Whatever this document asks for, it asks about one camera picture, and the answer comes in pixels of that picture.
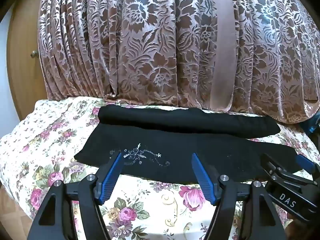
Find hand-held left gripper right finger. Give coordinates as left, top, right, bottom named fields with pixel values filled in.
left=191, top=153, right=284, bottom=240

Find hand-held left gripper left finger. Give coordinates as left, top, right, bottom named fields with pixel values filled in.
left=27, top=151, right=123, bottom=240

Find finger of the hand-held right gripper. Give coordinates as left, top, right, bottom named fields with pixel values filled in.
left=296, top=154, right=320, bottom=178
left=260, top=153, right=284, bottom=179

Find black pants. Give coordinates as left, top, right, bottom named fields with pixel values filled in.
left=74, top=104, right=297, bottom=184

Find blue object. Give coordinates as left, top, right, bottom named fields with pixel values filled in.
left=301, top=118, right=320, bottom=136

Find floral bedsheet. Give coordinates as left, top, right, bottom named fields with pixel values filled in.
left=0, top=96, right=320, bottom=240

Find plain pink curtain band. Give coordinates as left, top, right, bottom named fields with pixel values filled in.
left=209, top=0, right=238, bottom=111

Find brown floral curtain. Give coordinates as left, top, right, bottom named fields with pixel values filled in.
left=37, top=0, right=320, bottom=125

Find wooden cabinet door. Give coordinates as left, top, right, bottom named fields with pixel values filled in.
left=7, top=0, right=49, bottom=122

